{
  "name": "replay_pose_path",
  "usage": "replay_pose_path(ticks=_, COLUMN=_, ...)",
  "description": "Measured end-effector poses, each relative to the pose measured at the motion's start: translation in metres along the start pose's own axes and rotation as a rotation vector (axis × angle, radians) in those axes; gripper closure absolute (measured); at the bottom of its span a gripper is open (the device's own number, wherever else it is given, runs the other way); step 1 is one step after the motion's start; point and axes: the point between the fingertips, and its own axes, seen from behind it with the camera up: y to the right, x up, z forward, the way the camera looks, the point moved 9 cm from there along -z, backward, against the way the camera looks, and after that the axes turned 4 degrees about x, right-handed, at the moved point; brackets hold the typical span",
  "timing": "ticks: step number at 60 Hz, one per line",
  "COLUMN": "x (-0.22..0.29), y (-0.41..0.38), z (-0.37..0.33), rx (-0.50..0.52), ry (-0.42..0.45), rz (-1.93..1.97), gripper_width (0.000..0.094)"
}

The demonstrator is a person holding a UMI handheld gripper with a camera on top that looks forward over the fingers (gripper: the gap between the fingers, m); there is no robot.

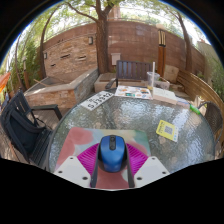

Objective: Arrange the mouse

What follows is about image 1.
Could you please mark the leaning stone slab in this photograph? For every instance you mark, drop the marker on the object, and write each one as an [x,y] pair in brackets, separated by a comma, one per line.
[171,74]

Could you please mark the yellow square card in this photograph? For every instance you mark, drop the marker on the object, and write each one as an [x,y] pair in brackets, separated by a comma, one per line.
[167,130]

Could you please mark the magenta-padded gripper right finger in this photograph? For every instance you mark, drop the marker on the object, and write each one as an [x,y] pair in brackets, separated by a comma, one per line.
[136,159]

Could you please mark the blue computer mouse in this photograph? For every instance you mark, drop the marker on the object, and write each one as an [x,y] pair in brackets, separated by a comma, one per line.
[112,155]

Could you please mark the stone raised bed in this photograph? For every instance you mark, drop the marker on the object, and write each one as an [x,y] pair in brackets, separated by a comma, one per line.
[63,91]

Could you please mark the red pink floral mouse pad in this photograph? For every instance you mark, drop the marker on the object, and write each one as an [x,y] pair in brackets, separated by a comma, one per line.
[80,140]

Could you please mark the black backpack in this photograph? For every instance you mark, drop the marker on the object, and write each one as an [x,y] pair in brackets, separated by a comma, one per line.
[23,133]

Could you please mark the large tree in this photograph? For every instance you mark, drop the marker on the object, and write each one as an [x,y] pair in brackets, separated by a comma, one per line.
[102,43]

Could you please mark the stone planter box with plants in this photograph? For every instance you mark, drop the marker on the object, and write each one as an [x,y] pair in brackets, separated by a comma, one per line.
[164,84]

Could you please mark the clear plastic cup with straw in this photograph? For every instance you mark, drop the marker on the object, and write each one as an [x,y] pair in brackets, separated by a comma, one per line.
[152,80]

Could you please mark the thin pale book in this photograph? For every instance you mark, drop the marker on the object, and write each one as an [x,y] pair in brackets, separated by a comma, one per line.
[183,102]

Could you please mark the wooden lamp post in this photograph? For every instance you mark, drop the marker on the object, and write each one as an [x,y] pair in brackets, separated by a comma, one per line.
[161,56]

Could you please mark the dark wooden slatted chair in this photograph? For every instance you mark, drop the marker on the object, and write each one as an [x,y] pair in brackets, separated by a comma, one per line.
[131,70]

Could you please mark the white wall box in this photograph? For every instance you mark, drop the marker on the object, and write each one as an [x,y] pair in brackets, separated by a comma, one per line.
[115,58]

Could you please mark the orange parasol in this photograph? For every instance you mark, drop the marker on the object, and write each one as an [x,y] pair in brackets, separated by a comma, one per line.
[4,81]

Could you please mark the white lettered plate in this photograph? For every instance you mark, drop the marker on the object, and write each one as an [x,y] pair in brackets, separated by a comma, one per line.
[96,100]

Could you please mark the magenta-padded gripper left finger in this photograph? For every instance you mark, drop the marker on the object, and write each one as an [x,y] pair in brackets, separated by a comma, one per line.
[88,158]

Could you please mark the beige stone block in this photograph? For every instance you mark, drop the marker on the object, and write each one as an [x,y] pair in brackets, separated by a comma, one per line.
[103,83]

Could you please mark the curved wooden slat fence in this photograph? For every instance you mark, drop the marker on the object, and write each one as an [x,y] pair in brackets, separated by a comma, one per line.
[196,88]

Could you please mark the colourful printed sheet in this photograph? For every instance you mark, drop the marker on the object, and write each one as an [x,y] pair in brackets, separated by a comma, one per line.
[133,92]

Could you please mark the wall lamp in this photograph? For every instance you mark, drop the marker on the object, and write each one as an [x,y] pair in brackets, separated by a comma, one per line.
[45,55]
[90,40]

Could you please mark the green bottle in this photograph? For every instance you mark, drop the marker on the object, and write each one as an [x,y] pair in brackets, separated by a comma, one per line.
[195,109]

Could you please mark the slender leaning tree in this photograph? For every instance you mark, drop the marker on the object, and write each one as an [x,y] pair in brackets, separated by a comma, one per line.
[187,46]

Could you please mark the black slatted armchair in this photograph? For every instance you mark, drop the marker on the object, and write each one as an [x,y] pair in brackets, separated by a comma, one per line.
[20,103]

